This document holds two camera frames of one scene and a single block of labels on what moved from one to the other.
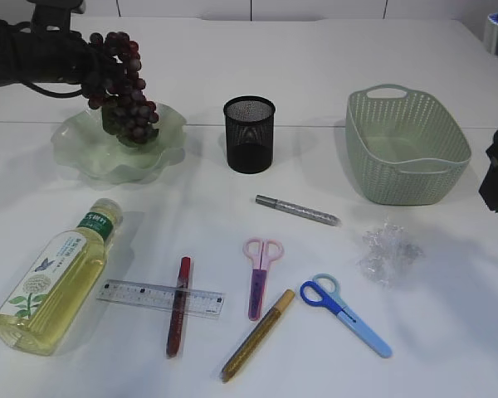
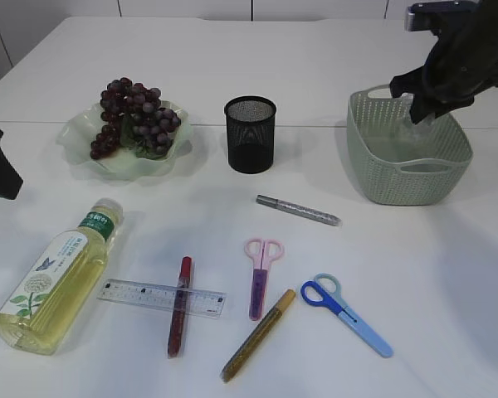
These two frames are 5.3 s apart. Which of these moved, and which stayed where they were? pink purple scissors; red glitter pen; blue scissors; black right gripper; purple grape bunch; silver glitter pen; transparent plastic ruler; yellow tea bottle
Moved: black right gripper; purple grape bunch
Stayed: silver glitter pen; transparent plastic ruler; yellow tea bottle; red glitter pen; blue scissors; pink purple scissors
